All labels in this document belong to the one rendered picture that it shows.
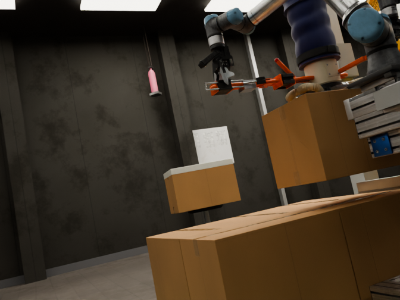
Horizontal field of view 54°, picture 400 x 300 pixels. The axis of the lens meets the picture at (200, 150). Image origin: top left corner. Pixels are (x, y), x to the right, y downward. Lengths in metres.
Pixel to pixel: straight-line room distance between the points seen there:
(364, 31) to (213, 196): 2.38
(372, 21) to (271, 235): 0.87
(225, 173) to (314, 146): 1.94
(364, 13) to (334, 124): 0.53
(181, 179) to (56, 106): 3.98
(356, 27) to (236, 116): 6.56
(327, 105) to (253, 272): 0.83
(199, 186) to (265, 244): 2.08
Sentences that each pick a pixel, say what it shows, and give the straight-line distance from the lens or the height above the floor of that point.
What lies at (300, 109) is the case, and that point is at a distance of 1.89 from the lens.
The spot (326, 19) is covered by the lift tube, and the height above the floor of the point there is 1.48.
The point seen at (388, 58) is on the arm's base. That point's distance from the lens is 1.72.
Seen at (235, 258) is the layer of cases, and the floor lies 0.46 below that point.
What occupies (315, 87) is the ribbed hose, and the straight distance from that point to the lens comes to 2.03.
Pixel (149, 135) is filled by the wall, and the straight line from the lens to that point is 7.27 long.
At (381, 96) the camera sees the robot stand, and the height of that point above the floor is 0.92.
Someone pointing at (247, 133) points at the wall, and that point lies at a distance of 8.08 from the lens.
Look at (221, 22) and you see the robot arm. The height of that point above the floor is 1.48.
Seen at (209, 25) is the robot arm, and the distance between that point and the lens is 1.98.
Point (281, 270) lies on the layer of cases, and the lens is 1.63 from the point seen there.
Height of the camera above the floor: 0.70
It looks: 7 degrees up
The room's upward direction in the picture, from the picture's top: 11 degrees counter-clockwise
